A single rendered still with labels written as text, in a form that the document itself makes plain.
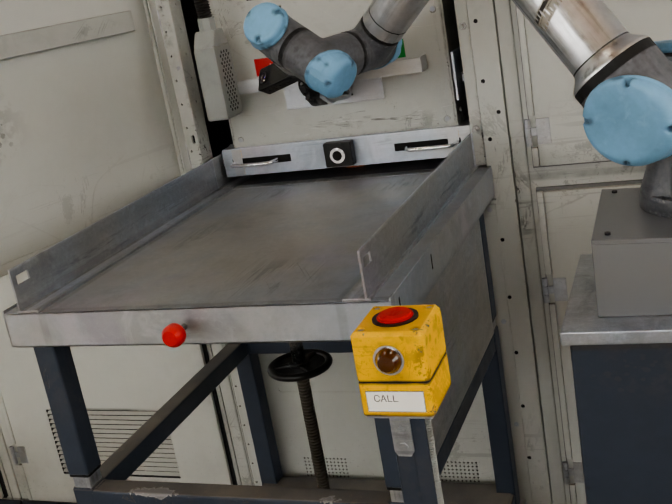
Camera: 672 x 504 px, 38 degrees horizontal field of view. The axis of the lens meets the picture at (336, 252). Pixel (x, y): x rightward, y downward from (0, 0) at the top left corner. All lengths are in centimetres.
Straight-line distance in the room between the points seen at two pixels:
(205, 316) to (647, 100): 64
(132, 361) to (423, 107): 92
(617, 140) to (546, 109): 57
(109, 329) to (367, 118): 76
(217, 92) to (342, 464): 87
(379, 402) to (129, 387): 139
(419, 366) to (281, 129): 110
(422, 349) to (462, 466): 116
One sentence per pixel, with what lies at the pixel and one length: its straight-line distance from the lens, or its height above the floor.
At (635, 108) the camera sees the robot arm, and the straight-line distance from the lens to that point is 122.
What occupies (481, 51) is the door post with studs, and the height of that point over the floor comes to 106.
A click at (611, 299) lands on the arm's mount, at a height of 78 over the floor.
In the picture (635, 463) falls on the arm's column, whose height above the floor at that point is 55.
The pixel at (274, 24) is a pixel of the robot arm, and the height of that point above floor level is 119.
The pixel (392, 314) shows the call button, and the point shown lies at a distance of 102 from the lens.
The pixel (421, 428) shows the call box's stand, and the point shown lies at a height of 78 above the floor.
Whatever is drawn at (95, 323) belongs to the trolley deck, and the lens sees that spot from 146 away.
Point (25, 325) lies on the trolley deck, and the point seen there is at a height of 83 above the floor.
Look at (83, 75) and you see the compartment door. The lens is 195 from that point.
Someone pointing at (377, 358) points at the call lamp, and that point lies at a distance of 100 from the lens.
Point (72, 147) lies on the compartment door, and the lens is 192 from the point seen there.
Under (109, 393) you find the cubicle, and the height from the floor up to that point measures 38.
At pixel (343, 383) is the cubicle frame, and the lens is 212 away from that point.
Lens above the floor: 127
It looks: 17 degrees down
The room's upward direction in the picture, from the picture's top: 10 degrees counter-clockwise
